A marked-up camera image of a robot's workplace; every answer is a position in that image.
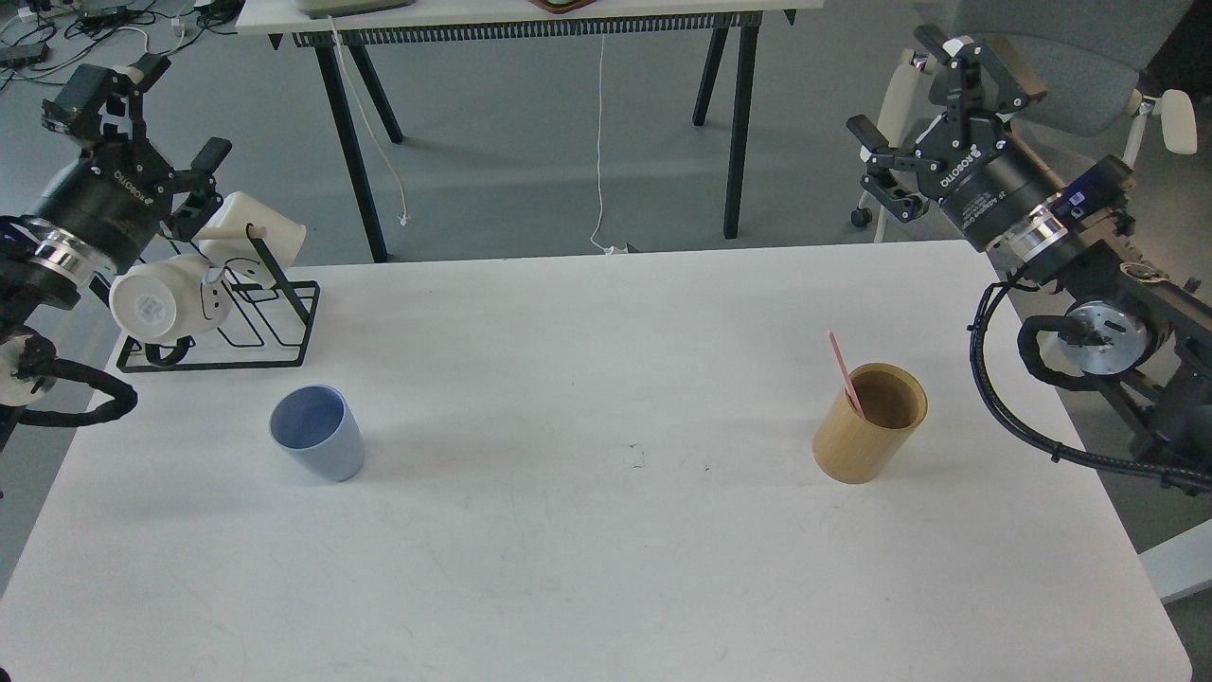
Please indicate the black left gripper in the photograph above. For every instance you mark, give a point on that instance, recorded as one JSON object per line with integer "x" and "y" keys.
{"x": 102, "y": 211}

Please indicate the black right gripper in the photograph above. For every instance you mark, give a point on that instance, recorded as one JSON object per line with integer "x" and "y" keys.
{"x": 992, "y": 182}

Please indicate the pink chopstick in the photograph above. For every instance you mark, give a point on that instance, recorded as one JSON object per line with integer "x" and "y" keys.
{"x": 848, "y": 386}

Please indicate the blue plastic cup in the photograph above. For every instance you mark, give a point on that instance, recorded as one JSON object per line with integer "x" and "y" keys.
{"x": 314, "y": 424}

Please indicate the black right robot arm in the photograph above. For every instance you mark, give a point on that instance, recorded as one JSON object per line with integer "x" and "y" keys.
{"x": 1132, "y": 335}

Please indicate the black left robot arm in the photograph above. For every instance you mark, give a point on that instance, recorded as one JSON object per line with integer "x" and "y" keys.
{"x": 39, "y": 387}

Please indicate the bamboo wooden holder cup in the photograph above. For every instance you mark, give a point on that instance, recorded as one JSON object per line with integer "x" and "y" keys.
{"x": 854, "y": 444}

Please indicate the white mug rear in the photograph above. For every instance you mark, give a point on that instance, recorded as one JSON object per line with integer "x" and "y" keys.
{"x": 228, "y": 238}

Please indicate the white mug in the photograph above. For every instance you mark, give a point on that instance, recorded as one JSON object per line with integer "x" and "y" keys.
{"x": 160, "y": 302}
{"x": 228, "y": 238}

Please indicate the white mug front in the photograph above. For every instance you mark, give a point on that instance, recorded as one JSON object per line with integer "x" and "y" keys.
{"x": 160, "y": 302}

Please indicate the white table with black legs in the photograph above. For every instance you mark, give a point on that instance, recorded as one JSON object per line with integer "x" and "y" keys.
{"x": 331, "y": 39}

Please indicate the black wire cup rack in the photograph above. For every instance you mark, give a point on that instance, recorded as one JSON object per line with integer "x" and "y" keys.
{"x": 267, "y": 327}

